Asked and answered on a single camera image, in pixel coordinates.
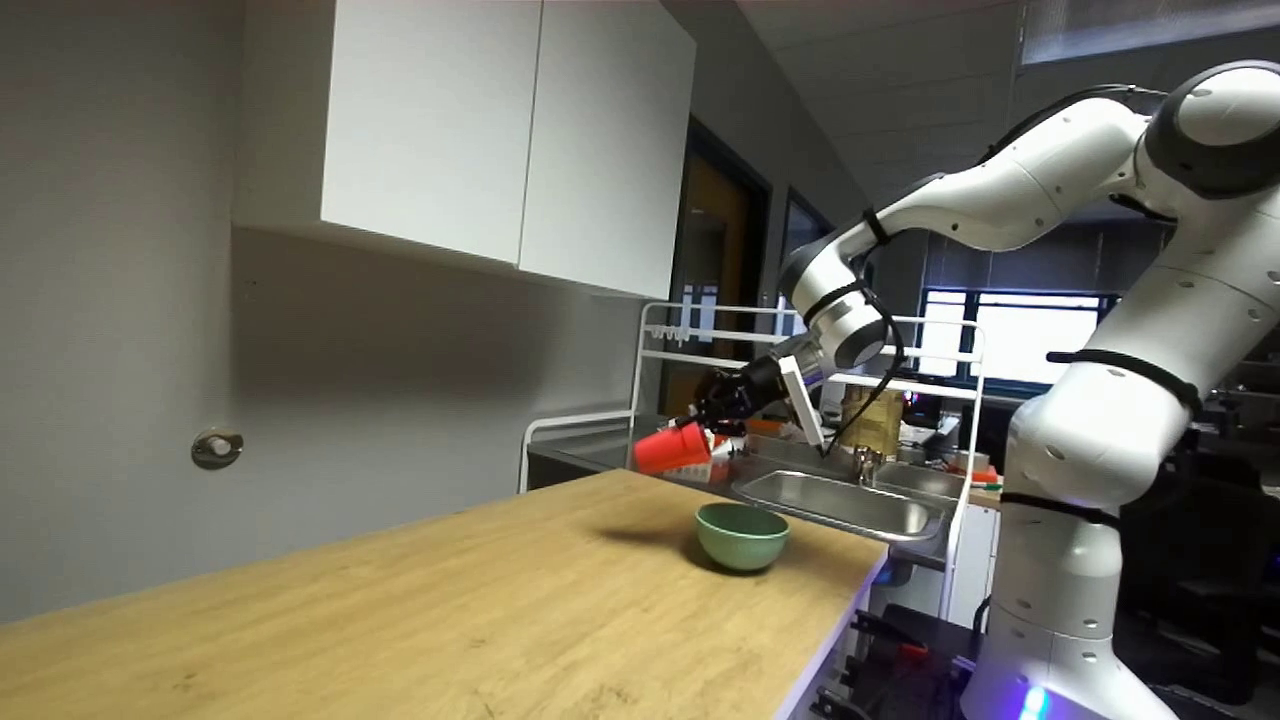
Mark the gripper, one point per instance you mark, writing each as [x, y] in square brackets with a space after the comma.
[755, 385]

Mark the red cup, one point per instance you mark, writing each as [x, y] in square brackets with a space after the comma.
[672, 448]

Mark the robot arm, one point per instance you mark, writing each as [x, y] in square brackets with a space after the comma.
[1100, 440]

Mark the green bowl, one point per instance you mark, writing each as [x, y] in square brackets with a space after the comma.
[742, 538]

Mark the dark wooden door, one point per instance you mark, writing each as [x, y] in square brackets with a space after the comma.
[712, 270]

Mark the steel sink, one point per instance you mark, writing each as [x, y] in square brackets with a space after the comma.
[840, 502]

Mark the brown paper bag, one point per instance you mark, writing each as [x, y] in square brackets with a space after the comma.
[872, 420]

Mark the steel tap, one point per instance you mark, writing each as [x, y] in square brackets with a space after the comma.
[866, 464]

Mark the white cabinet door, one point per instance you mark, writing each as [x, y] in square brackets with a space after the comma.
[430, 120]
[605, 150]

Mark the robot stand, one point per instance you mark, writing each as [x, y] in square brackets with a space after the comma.
[890, 680]

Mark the ceiling window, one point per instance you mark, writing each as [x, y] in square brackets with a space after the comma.
[1150, 28]

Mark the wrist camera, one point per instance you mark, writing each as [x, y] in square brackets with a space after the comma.
[802, 405]

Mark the white toy kitchen frame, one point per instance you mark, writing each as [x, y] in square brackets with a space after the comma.
[950, 420]

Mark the white wall cabinet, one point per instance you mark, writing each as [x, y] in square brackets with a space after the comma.
[450, 130]

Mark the round metal wall fitting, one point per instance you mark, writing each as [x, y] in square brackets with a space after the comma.
[217, 448]

